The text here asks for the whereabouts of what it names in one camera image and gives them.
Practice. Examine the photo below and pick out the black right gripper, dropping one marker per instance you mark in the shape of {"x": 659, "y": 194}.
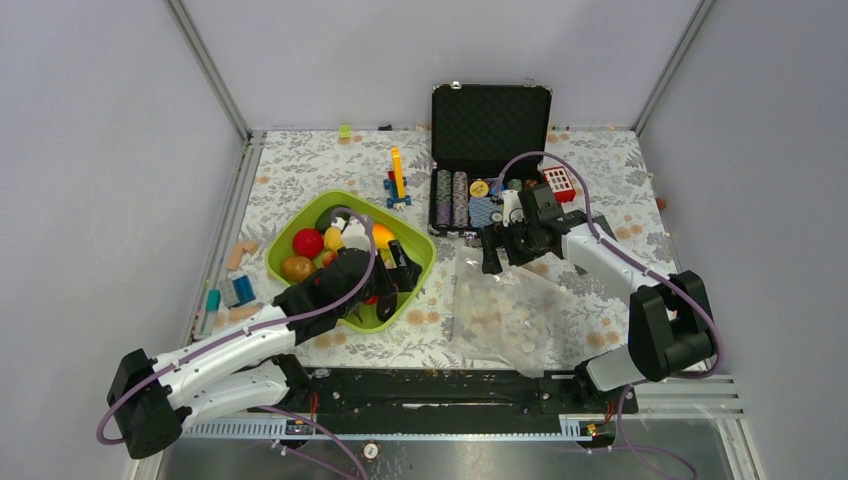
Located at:
{"x": 514, "y": 257}

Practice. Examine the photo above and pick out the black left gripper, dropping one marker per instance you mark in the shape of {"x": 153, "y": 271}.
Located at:
{"x": 402, "y": 278}

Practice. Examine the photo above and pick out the clear zip top bag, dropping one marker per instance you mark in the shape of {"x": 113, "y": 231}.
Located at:
{"x": 503, "y": 318}

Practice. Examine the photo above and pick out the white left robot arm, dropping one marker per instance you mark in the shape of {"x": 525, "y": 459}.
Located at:
{"x": 154, "y": 399}

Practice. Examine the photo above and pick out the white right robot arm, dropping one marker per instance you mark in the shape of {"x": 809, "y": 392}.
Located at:
{"x": 668, "y": 314}

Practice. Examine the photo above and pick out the green plastic tray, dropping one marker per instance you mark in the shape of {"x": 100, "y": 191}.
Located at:
{"x": 301, "y": 297}

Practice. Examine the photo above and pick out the orange yellow mango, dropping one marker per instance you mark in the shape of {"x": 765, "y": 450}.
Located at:
{"x": 382, "y": 236}

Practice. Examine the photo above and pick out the yellow lemon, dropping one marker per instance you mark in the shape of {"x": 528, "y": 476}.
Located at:
{"x": 333, "y": 239}

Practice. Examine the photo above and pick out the brown potato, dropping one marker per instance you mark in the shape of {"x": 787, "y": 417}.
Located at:
{"x": 296, "y": 268}

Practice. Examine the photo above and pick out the red apple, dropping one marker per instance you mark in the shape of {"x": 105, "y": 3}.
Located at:
{"x": 308, "y": 242}

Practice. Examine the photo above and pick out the dark green avocado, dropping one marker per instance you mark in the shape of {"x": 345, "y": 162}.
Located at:
{"x": 325, "y": 219}

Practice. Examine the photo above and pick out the red toy brick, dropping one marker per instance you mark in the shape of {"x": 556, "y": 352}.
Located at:
{"x": 560, "y": 183}

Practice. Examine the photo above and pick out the floral tablecloth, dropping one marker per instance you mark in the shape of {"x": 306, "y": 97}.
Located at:
{"x": 295, "y": 167}

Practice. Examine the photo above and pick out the toy brick car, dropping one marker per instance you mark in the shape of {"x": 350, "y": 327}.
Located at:
{"x": 395, "y": 183}

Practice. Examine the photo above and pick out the black poker chip case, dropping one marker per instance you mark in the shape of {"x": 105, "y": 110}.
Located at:
{"x": 476, "y": 129}

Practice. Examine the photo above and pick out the blue toy block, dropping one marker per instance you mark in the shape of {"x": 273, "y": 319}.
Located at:
{"x": 244, "y": 290}

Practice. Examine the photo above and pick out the tan wooden block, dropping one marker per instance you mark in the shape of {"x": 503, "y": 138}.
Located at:
{"x": 238, "y": 252}

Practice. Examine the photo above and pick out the teal toy block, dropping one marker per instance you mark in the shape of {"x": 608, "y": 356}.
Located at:
{"x": 213, "y": 300}

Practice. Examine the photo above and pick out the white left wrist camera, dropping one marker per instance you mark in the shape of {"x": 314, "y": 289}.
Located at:
{"x": 355, "y": 236}

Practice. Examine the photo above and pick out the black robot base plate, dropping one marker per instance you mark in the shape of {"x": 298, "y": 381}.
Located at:
{"x": 406, "y": 401}

